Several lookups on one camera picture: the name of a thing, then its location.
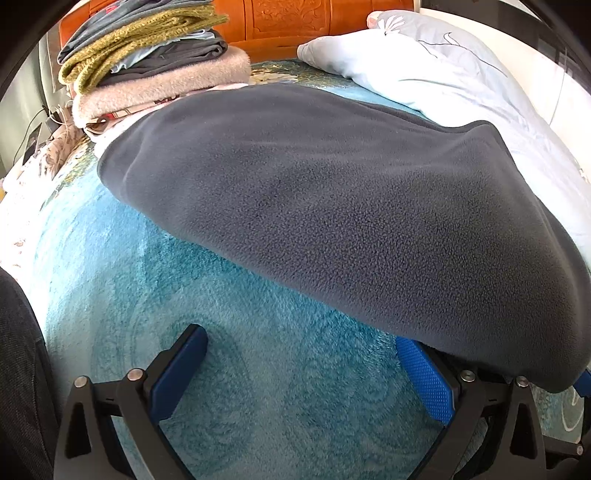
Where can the folded dark grey garment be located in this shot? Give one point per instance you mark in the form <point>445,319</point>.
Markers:
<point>184,55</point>

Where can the teal floral blanket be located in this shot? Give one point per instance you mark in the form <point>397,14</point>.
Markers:
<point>277,369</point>

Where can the light blue floral duvet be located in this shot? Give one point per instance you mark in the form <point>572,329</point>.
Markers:
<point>461,92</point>

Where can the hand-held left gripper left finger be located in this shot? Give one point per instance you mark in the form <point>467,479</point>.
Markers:
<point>180,369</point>

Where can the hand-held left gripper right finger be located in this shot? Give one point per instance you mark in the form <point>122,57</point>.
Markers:
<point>425,378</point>

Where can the folded pink floral garment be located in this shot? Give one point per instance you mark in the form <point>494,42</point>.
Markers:
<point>99,124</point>

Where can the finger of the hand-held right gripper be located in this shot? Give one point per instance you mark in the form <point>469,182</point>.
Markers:
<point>563,450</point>
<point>584,383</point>

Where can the glossy white wardrobe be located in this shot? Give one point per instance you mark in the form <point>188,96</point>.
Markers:
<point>572,101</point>

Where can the light blue floral pillow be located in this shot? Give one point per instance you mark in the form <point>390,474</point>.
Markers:
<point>415,27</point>

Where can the white floral bedsheet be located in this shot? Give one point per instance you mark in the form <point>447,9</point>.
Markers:
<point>51,152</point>

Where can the orange wooden headboard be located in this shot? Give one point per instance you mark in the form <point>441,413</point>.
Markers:
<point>286,27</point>

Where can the black device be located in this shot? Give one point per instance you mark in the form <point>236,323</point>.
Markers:
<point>32,143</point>

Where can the dark grey white fleece jacket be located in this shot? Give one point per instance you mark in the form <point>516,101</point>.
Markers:
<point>323,207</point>

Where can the folded light blue garment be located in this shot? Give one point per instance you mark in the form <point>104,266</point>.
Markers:
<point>184,40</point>

